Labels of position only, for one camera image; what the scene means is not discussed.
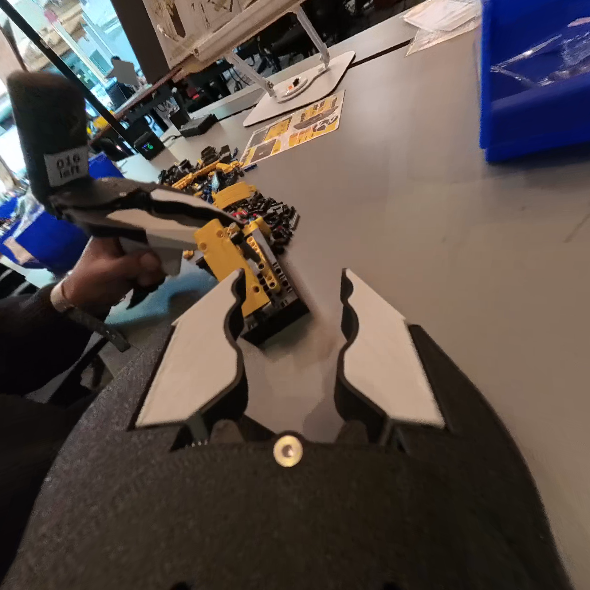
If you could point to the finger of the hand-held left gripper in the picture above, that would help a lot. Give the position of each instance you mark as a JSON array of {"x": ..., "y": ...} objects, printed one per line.
[
  {"x": 184, "y": 205},
  {"x": 152, "y": 230}
]

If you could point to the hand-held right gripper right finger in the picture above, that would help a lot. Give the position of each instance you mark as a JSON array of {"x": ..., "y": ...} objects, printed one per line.
[{"x": 392, "y": 368}]

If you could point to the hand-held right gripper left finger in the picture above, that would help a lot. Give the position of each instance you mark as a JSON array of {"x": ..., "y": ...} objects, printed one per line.
[{"x": 193, "y": 373}]

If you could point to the yellow panel with grey shafts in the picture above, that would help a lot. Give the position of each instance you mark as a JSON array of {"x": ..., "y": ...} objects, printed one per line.
[{"x": 226, "y": 258}]

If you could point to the black and yellow brick assembly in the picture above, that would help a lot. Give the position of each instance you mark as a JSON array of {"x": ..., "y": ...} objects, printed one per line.
[{"x": 272, "y": 285}]

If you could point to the person's left forearm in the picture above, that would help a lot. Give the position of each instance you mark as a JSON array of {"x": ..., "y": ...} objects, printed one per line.
[{"x": 32, "y": 341}]

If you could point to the person's left hand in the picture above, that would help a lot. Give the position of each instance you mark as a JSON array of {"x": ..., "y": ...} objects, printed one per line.
[{"x": 106, "y": 276}]

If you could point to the yellow curved panel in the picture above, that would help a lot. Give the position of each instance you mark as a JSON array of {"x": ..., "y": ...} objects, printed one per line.
[{"x": 233, "y": 193}]

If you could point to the small black box green light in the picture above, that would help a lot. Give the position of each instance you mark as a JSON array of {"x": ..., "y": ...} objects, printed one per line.
[{"x": 148, "y": 145}]

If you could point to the pile of small brick parts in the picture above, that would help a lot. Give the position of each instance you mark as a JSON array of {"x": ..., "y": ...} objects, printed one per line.
[{"x": 258, "y": 207}]

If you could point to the black rectangular device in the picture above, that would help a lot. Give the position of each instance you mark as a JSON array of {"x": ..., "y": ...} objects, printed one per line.
[{"x": 198, "y": 124}]

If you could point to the blue storage bin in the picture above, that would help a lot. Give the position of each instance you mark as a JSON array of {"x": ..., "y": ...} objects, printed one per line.
[
  {"x": 46, "y": 235},
  {"x": 530, "y": 78}
]

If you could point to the silver wristwatch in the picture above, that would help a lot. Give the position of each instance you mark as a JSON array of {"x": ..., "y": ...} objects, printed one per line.
[{"x": 64, "y": 295}]

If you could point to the illustrated instruction sheet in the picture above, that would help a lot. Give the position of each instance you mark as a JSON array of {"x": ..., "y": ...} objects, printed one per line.
[{"x": 295, "y": 127}]

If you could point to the white monitor stand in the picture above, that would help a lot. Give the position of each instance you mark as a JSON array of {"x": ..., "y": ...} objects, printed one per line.
[{"x": 295, "y": 87}]

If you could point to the monitor screen with instructions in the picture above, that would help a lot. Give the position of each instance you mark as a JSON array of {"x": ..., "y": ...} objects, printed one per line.
[{"x": 207, "y": 27}]

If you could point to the white paper sheets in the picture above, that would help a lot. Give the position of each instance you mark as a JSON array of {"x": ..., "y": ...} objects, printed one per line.
[{"x": 442, "y": 20}]

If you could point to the clear plastic bag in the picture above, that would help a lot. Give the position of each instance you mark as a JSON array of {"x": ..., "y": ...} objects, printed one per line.
[{"x": 548, "y": 60}]

